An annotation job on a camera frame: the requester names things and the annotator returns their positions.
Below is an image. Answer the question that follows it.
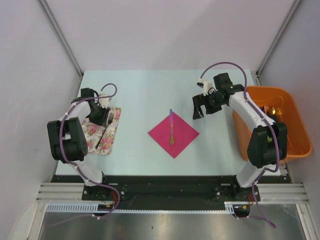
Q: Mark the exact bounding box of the purple cable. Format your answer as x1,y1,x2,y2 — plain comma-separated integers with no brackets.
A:
201,61,281,230
47,83,122,227

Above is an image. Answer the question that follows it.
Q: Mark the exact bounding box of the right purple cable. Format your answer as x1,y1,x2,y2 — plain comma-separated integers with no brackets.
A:
201,61,281,230

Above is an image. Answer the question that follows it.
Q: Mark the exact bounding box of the left aluminium corner post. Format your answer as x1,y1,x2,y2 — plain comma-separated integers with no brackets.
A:
36,0,84,78

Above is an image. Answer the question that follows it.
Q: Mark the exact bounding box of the aluminium rail frame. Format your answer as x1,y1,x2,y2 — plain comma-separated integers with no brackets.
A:
36,183,309,204

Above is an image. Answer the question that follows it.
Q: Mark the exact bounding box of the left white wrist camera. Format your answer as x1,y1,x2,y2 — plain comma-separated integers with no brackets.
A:
98,91,110,109

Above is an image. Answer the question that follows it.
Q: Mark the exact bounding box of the pink paper napkin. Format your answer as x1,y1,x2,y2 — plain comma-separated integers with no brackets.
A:
148,111,199,159

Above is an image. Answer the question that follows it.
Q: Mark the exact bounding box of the white cable duct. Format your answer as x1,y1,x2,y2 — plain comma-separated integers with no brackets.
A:
46,203,234,214

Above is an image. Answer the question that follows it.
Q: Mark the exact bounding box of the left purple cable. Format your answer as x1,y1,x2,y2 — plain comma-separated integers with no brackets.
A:
47,83,122,227

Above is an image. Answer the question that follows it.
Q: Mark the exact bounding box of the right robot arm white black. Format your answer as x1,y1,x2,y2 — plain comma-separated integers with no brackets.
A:
192,73,288,201

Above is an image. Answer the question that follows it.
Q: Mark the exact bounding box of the floral cloth mat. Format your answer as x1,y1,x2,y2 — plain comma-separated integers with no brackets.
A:
81,107,122,156

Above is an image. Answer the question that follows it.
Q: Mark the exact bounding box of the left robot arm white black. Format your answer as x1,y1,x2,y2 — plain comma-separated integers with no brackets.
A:
47,88,111,200

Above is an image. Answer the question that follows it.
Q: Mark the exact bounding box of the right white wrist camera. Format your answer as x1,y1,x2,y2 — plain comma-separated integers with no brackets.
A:
196,78,215,97

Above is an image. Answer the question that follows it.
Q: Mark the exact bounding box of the aluminium corner post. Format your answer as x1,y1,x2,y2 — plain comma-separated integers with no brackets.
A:
255,0,303,77
36,0,84,78

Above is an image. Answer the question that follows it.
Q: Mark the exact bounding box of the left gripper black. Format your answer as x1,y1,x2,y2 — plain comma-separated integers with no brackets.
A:
88,103,110,128

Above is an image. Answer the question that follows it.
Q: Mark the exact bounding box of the black fork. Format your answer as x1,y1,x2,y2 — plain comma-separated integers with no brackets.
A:
95,113,114,149

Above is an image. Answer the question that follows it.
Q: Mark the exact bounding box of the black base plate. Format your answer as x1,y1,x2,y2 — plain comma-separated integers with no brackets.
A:
50,174,293,211

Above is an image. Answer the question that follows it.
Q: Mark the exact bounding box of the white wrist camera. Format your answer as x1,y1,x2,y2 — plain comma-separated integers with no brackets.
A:
196,78,215,97
98,91,110,109

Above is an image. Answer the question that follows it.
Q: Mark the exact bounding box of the orange plastic basin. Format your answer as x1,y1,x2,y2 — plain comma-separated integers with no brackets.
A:
228,86,312,165

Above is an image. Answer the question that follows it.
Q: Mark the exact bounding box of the right aluminium corner post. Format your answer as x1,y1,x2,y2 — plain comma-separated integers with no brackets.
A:
255,0,303,77

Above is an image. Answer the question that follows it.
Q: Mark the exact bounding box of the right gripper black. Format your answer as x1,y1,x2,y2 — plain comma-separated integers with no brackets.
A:
192,90,225,120

